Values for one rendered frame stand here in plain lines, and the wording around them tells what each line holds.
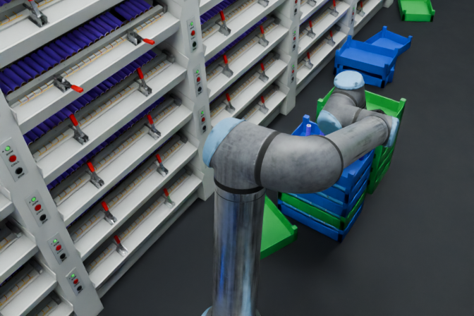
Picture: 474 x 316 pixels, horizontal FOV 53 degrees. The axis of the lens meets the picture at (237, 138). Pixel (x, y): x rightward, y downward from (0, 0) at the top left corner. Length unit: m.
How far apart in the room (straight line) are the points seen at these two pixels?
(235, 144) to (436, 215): 1.38
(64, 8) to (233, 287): 0.78
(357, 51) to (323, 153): 2.01
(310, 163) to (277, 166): 0.06
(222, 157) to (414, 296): 1.16
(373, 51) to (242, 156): 2.07
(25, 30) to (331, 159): 0.75
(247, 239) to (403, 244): 1.08
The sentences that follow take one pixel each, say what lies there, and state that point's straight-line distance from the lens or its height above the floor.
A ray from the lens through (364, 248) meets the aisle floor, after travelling 1.99.
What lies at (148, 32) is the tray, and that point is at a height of 0.89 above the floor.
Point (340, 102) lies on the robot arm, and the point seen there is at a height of 0.71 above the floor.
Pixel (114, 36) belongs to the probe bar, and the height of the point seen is 0.93.
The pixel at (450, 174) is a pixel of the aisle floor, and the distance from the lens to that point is 2.35.
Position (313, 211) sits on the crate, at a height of 0.11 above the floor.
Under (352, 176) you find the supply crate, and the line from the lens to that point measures 1.68.
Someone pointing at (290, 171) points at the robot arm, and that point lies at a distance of 0.89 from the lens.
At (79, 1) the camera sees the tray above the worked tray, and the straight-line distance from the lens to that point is 1.29.
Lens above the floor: 1.60
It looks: 42 degrees down
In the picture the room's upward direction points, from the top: 3 degrees counter-clockwise
